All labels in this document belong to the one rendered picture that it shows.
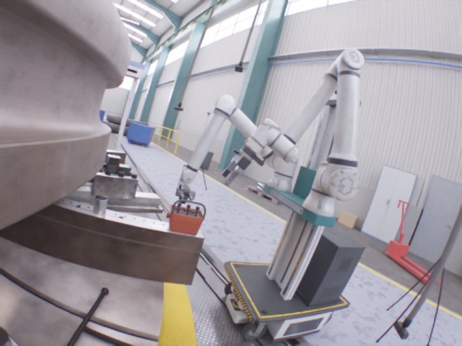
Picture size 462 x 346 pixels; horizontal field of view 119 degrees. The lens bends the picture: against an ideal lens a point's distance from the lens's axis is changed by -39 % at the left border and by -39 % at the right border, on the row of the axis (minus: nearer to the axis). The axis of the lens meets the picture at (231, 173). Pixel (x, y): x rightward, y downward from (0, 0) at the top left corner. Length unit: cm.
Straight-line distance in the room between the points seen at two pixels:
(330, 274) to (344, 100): 113
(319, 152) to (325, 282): 93
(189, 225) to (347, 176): 88
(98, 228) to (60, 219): 25
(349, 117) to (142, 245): 129
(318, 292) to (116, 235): 138
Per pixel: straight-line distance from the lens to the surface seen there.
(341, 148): 106
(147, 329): 122
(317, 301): 177
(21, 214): 87
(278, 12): 1260
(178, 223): 129
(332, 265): 160
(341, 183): 103
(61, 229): 147
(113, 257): 144
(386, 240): 634
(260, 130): 101
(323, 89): 124
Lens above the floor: 127
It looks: 8 degrees down
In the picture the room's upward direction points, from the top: 16 degrees clockwise
